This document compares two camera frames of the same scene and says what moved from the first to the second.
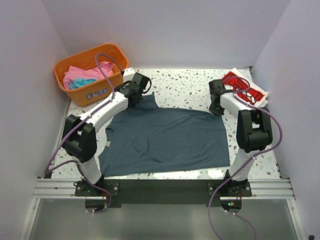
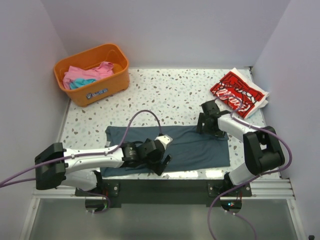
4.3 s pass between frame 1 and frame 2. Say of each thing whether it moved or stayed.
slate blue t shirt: moved
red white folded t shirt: stayed
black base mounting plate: stayed
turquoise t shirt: stayed
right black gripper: moved
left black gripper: moved
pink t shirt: stayed
